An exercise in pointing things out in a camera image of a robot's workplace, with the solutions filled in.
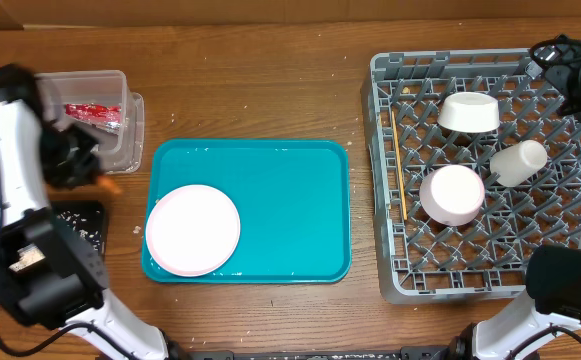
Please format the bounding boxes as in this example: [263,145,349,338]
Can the red snack wrapper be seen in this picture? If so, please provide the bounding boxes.
[64,104,122,134]

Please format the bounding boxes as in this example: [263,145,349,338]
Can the large white plate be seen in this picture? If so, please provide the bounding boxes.
[145,185,241,277]

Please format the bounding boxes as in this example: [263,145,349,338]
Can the white cup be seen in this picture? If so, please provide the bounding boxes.
[490,140,548,187]

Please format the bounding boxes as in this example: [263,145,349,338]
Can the grey dishwasher rack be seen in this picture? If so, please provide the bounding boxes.
[361,48,581,304]

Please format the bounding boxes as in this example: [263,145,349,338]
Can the peanut and rice scraps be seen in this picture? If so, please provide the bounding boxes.
[9,210,108,272]

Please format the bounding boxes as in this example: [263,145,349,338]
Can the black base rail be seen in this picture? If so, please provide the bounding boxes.
[188,346,448,360]

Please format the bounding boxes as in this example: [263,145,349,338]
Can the orange carrot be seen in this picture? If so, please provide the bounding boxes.
[95,175,122,195]

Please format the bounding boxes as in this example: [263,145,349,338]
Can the white bowl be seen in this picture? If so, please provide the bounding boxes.
[419,165,485,226]

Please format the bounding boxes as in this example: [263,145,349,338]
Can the clear plastic bin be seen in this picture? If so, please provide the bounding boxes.
[0,69,146,175]

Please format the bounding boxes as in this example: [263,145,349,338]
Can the small white saucer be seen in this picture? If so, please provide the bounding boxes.
[437,92,500,133]

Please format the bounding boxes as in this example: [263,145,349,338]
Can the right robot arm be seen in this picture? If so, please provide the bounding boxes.
[438,35,581,359]

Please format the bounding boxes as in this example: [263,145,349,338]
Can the teal plastic serving tray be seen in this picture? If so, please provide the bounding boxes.
[146,139,351,284]

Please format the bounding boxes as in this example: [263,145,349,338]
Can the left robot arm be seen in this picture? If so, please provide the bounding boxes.
[0,64,187,359]

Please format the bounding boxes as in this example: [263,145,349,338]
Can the black plastic tray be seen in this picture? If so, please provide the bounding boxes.
[0,200,108,299]

